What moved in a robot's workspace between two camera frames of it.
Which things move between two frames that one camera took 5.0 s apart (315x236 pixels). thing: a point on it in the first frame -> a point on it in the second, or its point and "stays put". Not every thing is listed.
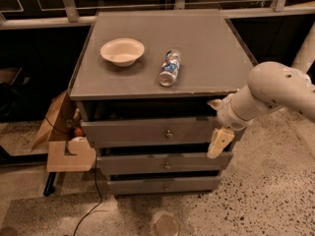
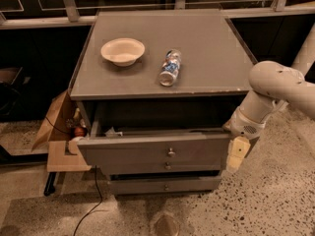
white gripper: [226, 113] -> [244, 125]
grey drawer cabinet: [142, 88] stays put
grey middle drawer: [155, 163] stays put
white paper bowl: [123, 51] stays put
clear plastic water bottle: [169, 68] stays put
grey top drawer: [150, 131] -> [188, 147]
